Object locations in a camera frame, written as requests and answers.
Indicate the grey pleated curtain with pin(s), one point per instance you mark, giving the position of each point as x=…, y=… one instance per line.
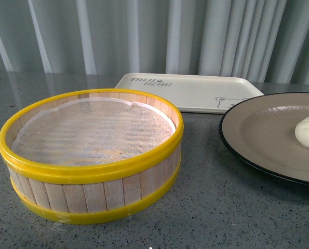
x=261, y=41

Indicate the white steamer liner cloth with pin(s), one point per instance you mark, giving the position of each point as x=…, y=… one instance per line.
x=92, y=131

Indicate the beige plate with black rim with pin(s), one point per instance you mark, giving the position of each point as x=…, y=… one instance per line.
x=260, y=132

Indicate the yellow rimmed bamboo steamer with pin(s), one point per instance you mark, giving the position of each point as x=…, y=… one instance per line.
x=94, y=193

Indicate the cream bear tray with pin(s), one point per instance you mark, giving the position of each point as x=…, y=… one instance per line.
x=193, y=93

